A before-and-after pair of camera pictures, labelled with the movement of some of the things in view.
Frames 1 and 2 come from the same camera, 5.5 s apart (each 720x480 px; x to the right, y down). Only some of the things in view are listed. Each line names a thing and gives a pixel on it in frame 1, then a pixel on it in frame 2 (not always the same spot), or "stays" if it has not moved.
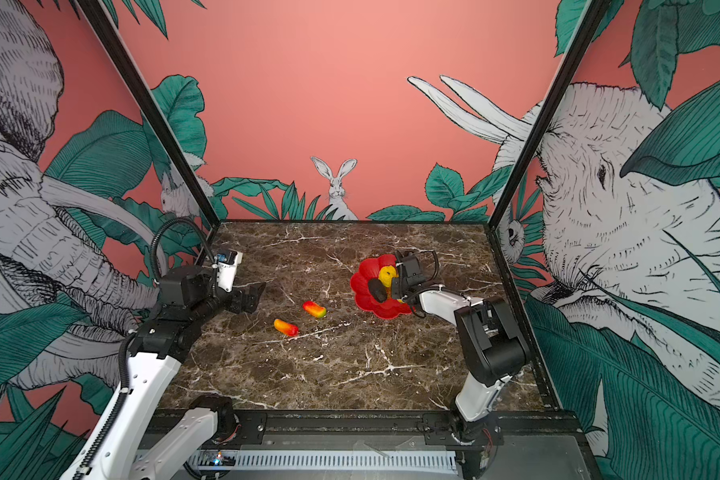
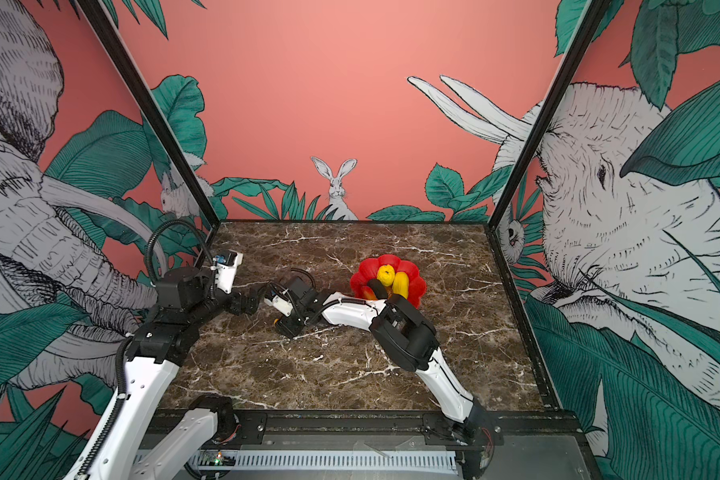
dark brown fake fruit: x=377 y=290 stays
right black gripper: x=396 y=287 → x=287 y=328
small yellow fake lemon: x=387 y=274 stays
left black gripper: x=237 y=305 stays
